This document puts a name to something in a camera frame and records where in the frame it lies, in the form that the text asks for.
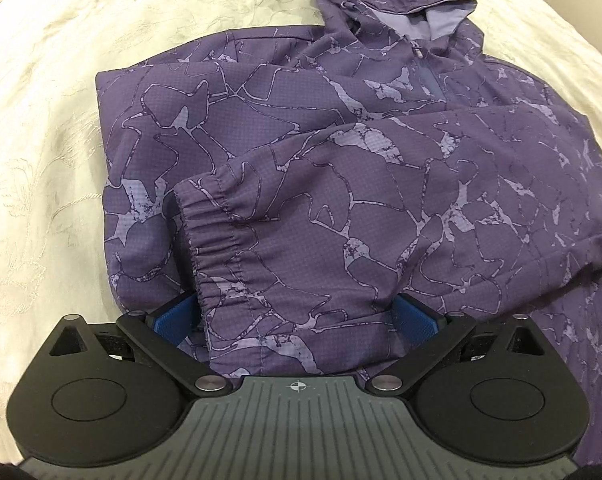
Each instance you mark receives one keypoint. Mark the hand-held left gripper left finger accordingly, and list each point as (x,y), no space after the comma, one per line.
(173,318)

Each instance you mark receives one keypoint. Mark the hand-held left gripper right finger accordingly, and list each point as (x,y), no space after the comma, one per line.
(415,321)

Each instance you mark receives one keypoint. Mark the purple patterned hooded jacket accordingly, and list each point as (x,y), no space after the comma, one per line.
(331,170)

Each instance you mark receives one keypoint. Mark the cream embroidered bedspread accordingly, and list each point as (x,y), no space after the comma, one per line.
(46,125)

